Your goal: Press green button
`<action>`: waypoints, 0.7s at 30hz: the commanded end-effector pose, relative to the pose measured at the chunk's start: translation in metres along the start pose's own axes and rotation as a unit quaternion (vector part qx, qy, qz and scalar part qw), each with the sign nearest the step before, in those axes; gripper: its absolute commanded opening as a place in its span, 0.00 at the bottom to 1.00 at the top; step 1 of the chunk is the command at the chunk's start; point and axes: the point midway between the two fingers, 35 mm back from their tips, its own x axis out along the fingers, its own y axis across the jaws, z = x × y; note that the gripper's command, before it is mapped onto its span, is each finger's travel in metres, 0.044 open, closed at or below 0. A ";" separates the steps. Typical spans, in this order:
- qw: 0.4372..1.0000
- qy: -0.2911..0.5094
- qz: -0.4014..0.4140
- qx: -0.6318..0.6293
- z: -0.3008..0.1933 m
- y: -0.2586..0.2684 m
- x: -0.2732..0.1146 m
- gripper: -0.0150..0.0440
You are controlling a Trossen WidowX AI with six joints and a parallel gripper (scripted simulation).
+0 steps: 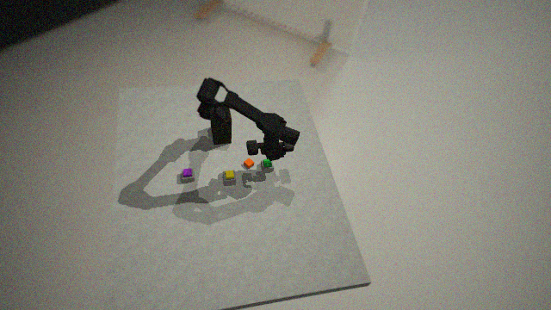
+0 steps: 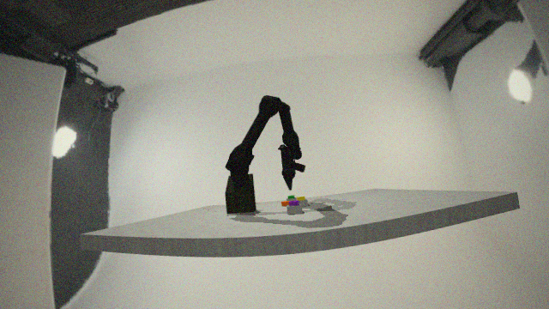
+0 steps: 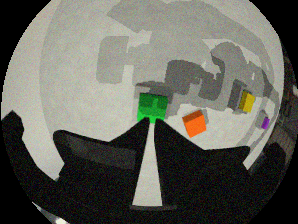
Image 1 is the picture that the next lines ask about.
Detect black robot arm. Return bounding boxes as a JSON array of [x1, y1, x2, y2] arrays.
[[197, 78, 300, 161]]

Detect orange block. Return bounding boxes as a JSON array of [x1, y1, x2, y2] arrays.
[[244, 158, 254, 169]]

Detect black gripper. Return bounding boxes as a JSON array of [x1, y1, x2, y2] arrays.
[[246, 135, 294, 159]]

